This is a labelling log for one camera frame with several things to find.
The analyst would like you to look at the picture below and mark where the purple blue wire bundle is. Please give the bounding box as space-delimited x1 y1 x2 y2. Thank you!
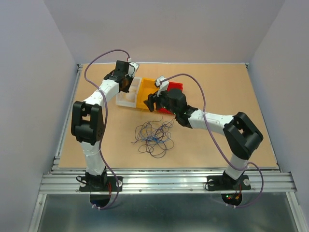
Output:
130 116 176 159

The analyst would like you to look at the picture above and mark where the red plastic bin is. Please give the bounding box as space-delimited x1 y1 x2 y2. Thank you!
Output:
158 82 183 115

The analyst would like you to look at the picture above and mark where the white plastic bin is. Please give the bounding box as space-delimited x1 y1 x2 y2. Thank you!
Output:
115 77 142 108

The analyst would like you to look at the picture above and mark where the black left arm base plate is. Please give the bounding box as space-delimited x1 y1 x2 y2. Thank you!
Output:
76 175 123 192

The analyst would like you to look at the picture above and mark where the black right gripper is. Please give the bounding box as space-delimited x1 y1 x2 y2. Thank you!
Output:
144 86 178 115

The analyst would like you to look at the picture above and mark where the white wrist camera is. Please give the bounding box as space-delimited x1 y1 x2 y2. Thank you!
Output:
128 62 140 78
154 76 169 97

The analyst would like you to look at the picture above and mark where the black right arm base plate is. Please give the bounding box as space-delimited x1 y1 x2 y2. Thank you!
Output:
204 175 251 191

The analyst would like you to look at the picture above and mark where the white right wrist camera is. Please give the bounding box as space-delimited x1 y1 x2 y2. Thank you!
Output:
154 76 169 97

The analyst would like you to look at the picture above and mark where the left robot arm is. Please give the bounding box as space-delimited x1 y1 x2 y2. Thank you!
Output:
71 60 139 190

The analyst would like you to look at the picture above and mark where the yellow plastic bin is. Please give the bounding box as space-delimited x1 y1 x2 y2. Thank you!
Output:
136 78 159 111

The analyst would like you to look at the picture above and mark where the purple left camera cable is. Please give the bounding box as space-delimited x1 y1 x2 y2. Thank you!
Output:
83 49 131 210

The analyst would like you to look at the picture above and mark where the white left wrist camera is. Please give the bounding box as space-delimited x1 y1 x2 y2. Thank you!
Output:
128 62 140 78

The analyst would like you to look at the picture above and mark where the purple camera cable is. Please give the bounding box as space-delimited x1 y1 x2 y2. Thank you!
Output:
83 49 131 210
164 73 264 209

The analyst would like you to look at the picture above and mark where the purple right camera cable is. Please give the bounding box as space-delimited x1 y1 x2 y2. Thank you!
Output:
164 73 264 209

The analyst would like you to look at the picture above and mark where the aluminium mounting rail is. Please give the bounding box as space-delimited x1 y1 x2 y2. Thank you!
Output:
39 168 297 194

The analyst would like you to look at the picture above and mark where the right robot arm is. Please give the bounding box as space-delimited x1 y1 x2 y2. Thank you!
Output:
143 88 264 189

